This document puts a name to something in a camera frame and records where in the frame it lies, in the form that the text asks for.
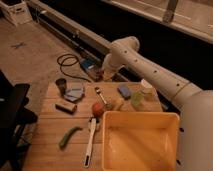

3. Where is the brown rectangular block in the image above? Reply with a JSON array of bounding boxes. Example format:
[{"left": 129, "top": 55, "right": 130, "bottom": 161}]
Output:
[{"left": 55, "top": 101, "right": 77, "bottom": 114}]

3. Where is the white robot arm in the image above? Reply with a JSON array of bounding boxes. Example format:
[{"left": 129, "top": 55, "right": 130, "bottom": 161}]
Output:
[{"left": 102, "top": 36, "right": 213, "bottom": 171}]

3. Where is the green plastic cup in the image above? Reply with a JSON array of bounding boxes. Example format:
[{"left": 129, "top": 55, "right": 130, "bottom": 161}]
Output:
[{"left": 131, "top": 92, "right": 142, "bottom": 108}]

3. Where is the red apple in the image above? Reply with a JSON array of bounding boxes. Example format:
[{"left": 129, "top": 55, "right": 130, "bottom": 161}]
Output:
[{"left": 92, "top": 102, "right": 104, "bottom": 117}]

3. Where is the blue sponge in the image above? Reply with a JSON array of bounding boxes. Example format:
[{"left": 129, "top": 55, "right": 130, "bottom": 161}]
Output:
[{"left": 118, "top": 84, "right": 131, "bottom": 99}]

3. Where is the dark metal cup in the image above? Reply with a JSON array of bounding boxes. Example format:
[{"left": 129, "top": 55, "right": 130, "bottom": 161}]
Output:
[{"left": 55, "top": 78, "right": 67, "bottom": 95}]

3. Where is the green chili pepper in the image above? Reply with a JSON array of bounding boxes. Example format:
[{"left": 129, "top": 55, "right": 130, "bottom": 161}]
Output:
[{"left": 59, "top": 126, "right": 82, "bottom": 149}]

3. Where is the white storage box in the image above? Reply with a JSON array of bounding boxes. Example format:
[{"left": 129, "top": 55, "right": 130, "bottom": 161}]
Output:
[{"left": 0, "top": 0, "right": 32, "bottom": 26}]

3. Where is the black chair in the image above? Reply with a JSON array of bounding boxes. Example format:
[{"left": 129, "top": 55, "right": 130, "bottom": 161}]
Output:
[{"left": 0, "top": 69, "right": 38, "bottom": 171}]

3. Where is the black cable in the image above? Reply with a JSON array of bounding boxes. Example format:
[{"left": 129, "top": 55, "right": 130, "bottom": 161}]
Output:
[{"left": 56, "top": 53, "right": 93, "bottom": 83}]

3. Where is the dark grape bunch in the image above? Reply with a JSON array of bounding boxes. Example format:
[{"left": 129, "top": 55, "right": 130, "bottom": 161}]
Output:
[{"left": 96, "top": 69, "right": 104, "bottom": 81}]

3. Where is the white paper cup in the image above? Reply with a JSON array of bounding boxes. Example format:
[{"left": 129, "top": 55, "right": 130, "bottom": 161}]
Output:
[{"left": 141, "top": 79, "right": 153, "bottom": 99}]

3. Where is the metal spoon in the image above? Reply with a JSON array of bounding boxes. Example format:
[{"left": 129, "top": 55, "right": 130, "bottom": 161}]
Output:
[{"left": 95, "top": 87, "right": 109, "bottom": 106}]

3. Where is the yellow banana piece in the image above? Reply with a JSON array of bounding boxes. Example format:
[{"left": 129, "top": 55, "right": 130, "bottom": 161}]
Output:
[{"left": 112, "top": 98, "right": 124, "bottom": 111}]

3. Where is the yellow plastic bin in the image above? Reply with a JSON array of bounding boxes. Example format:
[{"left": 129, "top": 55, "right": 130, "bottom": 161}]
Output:
[{"left": 102, "top": 112, "right": 179, "bottom": 171}]

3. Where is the blue power box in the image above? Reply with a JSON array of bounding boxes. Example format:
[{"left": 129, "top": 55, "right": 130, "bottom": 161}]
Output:
[{"left": 80, "top": 59, "right": 101, "bottom": 82}]

